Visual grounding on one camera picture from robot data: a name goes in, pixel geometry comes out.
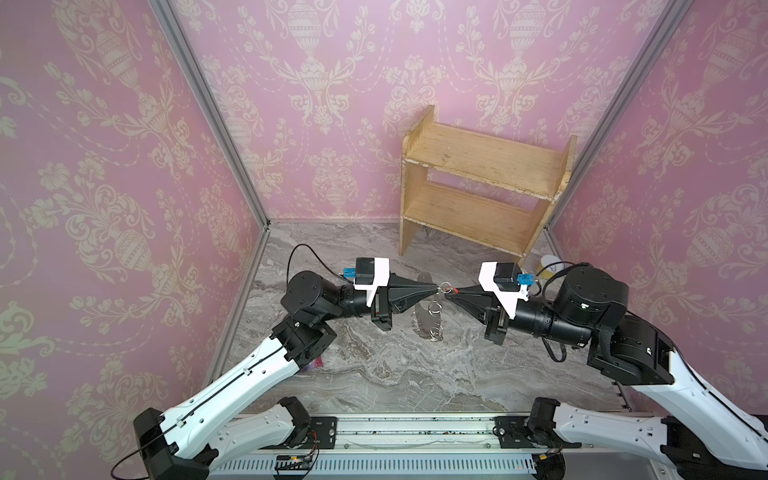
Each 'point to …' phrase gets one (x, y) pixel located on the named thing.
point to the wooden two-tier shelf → (458, 211)
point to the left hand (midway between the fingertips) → (433, 295)
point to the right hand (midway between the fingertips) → (452, 290)
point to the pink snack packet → (318, 362)
